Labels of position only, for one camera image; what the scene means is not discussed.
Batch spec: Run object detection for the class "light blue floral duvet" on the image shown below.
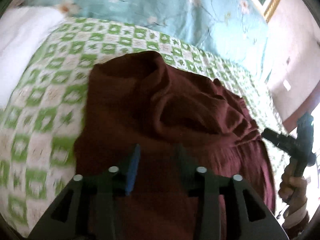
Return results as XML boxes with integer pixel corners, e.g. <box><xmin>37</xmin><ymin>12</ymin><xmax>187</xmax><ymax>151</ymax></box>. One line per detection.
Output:
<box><xmin>24</xmin><ymin>0</ymin><xmax>272</xmax><ymax>81</ymax></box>

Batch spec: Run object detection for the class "green white checkered quilt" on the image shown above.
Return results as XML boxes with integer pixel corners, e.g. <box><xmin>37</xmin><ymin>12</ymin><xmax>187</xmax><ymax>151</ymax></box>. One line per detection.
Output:
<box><xmin>1</xmin><ymin>17</ymin><xmax>285</xmax><ymax>237</ymax></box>

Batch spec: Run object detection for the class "right hand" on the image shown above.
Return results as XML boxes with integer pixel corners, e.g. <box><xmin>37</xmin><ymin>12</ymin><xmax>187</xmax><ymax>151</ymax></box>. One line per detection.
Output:
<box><xmin>278</xmin><ymin>159</ymin><xmax>308</xmax><ymax>213</ymax></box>

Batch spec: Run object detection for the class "dark red knit garment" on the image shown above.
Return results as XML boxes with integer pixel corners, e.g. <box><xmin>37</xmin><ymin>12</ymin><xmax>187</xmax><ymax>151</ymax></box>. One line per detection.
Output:
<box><xmin>74</xmin><ymin>51</ymin><xmax>276</xmax><ymax>239</ymax></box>

